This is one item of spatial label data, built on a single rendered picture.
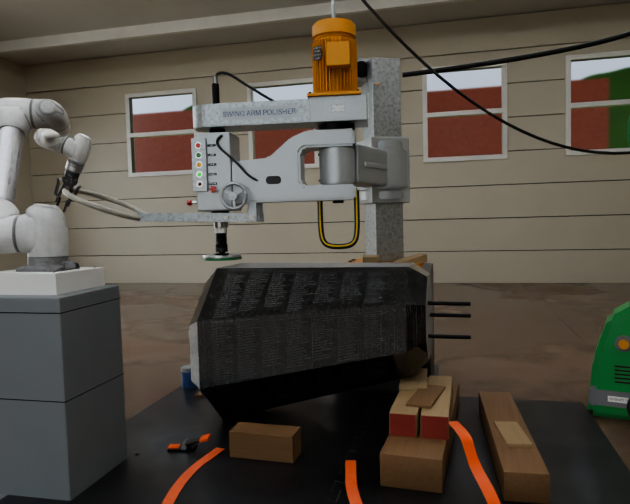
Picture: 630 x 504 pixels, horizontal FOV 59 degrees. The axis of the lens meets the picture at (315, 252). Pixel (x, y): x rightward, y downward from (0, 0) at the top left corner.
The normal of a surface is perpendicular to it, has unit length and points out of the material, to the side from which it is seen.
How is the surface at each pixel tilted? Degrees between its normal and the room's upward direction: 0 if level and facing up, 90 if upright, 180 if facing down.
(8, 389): 90
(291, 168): 90
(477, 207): 90
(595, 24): 90
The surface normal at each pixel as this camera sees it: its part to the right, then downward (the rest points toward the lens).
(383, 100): 0.28, 0.05
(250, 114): -0.11, 0.07
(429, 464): -0.31, 0.07
